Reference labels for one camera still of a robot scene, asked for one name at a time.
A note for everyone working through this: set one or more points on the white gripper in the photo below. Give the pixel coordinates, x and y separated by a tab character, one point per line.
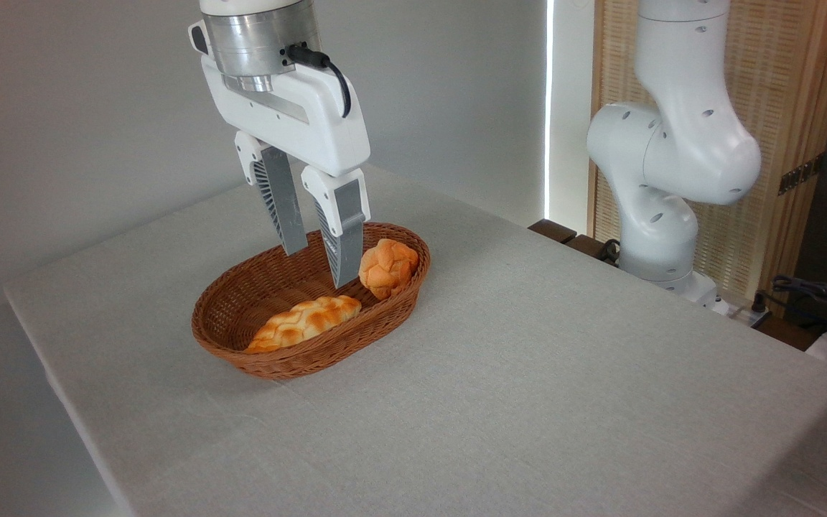
313	122

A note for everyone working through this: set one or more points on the round knotted bread roll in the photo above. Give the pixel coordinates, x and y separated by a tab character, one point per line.
388	267

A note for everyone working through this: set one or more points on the long braided bread loaf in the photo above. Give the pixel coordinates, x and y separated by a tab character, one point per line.
302	322

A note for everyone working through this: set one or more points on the brown wicker oval basket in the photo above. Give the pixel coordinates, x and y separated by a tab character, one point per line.
255	287

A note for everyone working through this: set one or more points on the grey tablecloth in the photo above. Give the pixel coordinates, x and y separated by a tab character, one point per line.
528	359

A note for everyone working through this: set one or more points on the white power strip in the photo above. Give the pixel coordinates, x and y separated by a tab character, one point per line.
740	312

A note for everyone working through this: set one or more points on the black screen hinge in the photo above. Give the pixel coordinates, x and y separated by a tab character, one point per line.
800	174

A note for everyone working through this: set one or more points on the wooden woven folding screen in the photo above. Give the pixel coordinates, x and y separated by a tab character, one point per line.
787	72

